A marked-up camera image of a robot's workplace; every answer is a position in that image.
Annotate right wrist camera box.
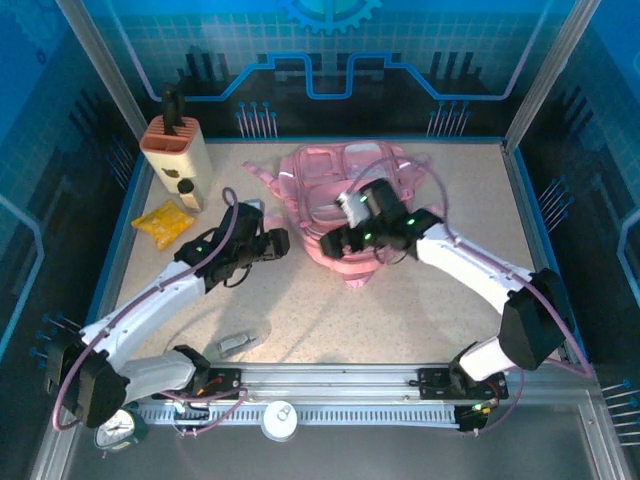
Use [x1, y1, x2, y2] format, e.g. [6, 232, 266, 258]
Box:
[335, 178, 407, 229]

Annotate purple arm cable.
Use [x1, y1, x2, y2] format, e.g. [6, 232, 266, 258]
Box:
[53, 187, 251, 439]
[347, 155, 596, 436]

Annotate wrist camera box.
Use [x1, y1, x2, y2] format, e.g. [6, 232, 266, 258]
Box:
[335, 178, 407, 229]
[233, 198, 267, 236]

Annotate small beige bottle black cap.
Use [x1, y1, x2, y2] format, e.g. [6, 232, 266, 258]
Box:
[175, 178, 205, 214]

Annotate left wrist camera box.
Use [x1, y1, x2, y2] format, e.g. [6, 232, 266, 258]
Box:
[233, 198, 267, 236]

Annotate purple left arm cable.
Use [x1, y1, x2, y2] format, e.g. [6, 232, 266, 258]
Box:
[53, 187, 251, 439]

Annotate aluminium frame post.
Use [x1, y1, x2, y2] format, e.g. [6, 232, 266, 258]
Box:
[54, 0, 151, 144]
[502, 0, 604, 151]

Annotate pink backpack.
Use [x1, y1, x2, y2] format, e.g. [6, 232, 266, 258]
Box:
[242, 141, 446, 290]

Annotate green alarm clock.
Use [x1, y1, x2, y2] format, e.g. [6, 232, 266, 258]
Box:
[94, 407, 150, 459]

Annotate yellow snack bag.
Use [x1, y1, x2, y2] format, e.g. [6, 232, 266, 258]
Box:
[130, 198, 197, 251]

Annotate white tin can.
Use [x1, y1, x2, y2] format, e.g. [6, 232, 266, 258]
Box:
[262, 399, 300, 442]

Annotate aluminium front beam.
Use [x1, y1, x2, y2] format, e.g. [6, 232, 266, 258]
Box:
[62, 362, 604, 401]

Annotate beige knife block orange top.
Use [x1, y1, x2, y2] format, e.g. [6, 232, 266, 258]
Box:
[138, 113, 214, 211]

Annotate black knife handle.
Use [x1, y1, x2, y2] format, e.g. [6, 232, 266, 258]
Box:
[159, 84, 187, 137]

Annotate slotted grey cable duct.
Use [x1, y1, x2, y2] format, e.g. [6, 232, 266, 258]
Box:
[134, 403, 461, 427]

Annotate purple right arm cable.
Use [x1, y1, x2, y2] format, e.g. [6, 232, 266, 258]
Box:
[347, 155, 596, 436]

